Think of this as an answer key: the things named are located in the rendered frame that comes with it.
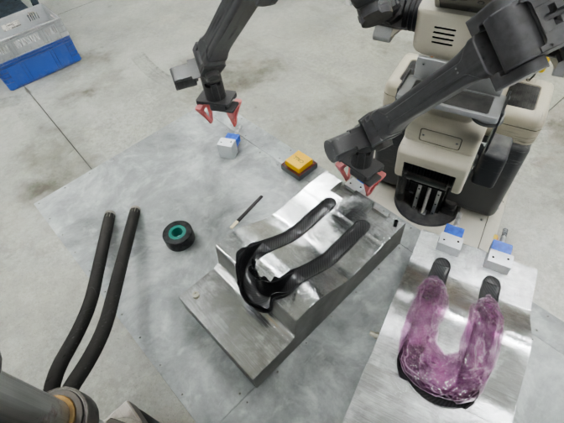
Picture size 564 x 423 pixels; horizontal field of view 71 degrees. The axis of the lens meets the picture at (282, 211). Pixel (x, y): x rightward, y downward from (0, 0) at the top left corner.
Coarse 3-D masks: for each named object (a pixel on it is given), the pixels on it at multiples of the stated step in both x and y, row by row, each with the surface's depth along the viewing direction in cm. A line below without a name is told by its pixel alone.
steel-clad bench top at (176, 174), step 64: (192, 128) 138; (256, 128) 135; (64, 192) 123; (128, 192) 121; (192, 192) 119; (256, 192) 117; (192, 256) 105; (128, 320) 95; (192, 320) 94; (192, 384) 84; (320, 384) 82
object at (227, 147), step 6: (240, 126) 132; (222, 138) 125; (228, 138) 125; (234, 138) 127; (240, 138) 130; (222, 144) 124; (228, 144) 123; (234, 144) 125; (222, 150) 125; (228, 150) 124; (234, 150) 126; (222, 156) 127; (228, 156) 126; (234, 156) 127
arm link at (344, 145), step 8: (368, 112) 88; (360, 120) 92; (352, 128) 91; (360, 128) 92; (336, 136) 94; (344, 136) 91; (352, 136) 91; (360, 136) 92; (328, 144) 93; (336, 144) 91; (344, 144) 91; (352, 144) 91; (360, 144) 92; (368, 144) 92; (384, 144) 88; (392, 144) 89; (328, 152) 95; (336, 152) 91; (344, 152) 92; (352, 152) 94; (336, 160) 93
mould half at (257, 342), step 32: (320, 192) 103; (256, 224) 96; (288, 224) 99; (320, 224) 98; (352, 224) 97; (384, 224) 96; (224, 256) 90; (288, 256) 89; (352, 256) 91; (384, 256) 99; (192, 288) 92; (224, 288) 91; (320, 288) 83; (352, 288) 94; (224, 320) 87; (256, 320) 86; (288, 320) 81; (320, 320) 89; (256, 352) 82; (288, 352) 85; (256, 384) 82
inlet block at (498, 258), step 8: (504, 232) 95; (496, 240) 93; (504, 240) 94; (496, 248) 92; (504, 248) 91; (512, 248) 91; (488, 256) 89; (496, 256) 89; (504, 256) 89; (512, 256) 89; (488, 264) 89; (496, 264) 88; (504, 264) 87; (504, 272) 89
